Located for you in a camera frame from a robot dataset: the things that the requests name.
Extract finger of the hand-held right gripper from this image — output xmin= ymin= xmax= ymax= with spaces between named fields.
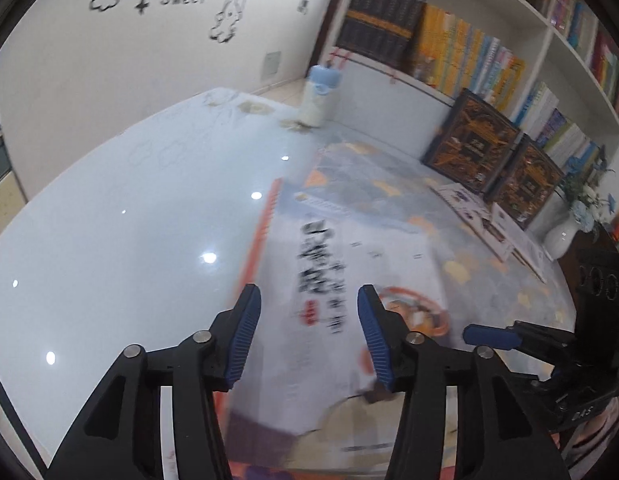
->
xmin=462 ymin=321 xmax=580 ymax=361

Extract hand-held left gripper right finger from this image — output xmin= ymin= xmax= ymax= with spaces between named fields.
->
xmin=357 ymin=284 xmax=573 ymax=480

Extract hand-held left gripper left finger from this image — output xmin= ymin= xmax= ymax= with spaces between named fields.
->
xmin=44 ymin=283 xmax=262 ymax=480

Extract white black calligraphy book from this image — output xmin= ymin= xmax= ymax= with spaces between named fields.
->
xmin=224 ymin=178 xmax=473 ymax=453

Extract white rooster illustration book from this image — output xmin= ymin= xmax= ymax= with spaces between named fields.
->
xmin=433 ymin=182 xmax=516 ymax=262

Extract stack of books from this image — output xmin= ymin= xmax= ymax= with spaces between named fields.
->
xmin=209 ymin=390 xmax=390 ymax=480

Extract person's right forearm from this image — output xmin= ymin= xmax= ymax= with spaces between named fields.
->
xmin=559 ymin=395 xmax=619 ymax=480

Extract row of mixed upright books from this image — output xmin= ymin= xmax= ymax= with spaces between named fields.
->
xmin=469 ymin=0 xmax=619 ymax=111

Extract brown wooden cabinet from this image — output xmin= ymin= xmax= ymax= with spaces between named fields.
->
xmin=557 ymin=220 xmax=619 ymax=306

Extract white ribbed vase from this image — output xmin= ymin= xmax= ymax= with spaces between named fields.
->
xmin=544 ymin=215 xmax=580 ymax=261

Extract blue and white artificial flowers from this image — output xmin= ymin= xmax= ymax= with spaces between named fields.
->
xmin=559 ymin=145 xmax=617 ymax=226

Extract white yellow edged book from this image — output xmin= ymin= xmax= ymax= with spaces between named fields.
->
xmin=491 ymin=203 xmax=546 ymax=282

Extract dark ornate gold cover book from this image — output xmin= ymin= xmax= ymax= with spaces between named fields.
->
xmin=422 ymin=87 xmax=521 ymax=196
xmin=487 ymin=134 xmax=565 ymax=231

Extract white bottle with blue lid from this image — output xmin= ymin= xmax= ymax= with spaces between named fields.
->
xmin=296 ymin=64 xmax=343 ymax=128

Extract dark brown door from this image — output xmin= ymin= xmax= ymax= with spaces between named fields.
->
xmin=315 ymin=0 xmax=343 ymax=68

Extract row of dark hardcover volumes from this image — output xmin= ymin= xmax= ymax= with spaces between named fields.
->
xmin=334 ymin=0 xmax=430 ymax=71

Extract white wall vent panel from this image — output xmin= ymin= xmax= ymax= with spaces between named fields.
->
xmin=260 ymin=49 xmax=284 ymax=81

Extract black bear swing wall decal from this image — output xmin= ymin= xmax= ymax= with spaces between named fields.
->
xmin=208 ymin=0 xmax=270 ymax=45

